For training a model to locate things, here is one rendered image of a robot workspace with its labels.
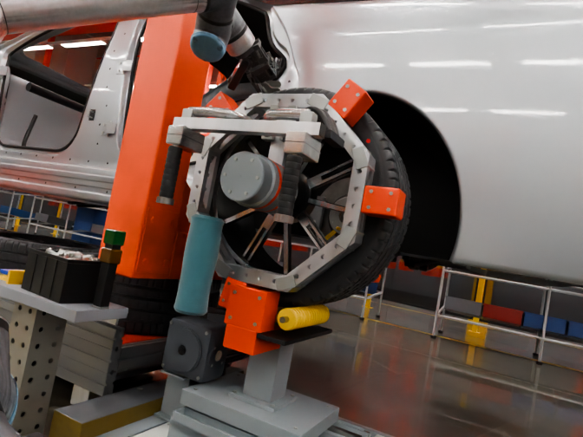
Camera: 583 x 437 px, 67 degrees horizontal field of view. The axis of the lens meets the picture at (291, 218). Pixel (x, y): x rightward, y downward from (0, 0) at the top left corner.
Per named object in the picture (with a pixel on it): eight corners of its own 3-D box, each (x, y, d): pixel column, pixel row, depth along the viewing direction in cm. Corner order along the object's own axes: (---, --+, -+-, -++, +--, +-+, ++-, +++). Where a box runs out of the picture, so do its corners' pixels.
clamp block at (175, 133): (202, 153, 117) (206, 134, 118) (180, 144, 109) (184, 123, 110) (187, 153, 120) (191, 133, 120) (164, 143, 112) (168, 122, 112)
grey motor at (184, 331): (259, 403, 170) (275, 313, 172) (189, 437, 133) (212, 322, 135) (221, 389, 178) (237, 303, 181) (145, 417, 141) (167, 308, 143)
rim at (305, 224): (233, 255, 161) (361, 301, 139) (193, 251, 141) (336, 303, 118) (271, 123, 162) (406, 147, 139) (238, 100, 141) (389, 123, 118)
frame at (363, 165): (352, 305, 114) (387, 102, 117) (343, 307, 108) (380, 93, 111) (188, 267, 138) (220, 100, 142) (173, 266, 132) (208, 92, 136)
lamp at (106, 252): (121, 264, 119) (123, 250, 119) (108, 264, 115) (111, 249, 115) (110, 262, 120) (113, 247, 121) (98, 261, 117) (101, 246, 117)
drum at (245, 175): (297, 218, 124) (305, 170, 125) (259, 206, 105) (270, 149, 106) (254, 212, 131) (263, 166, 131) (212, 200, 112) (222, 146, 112)
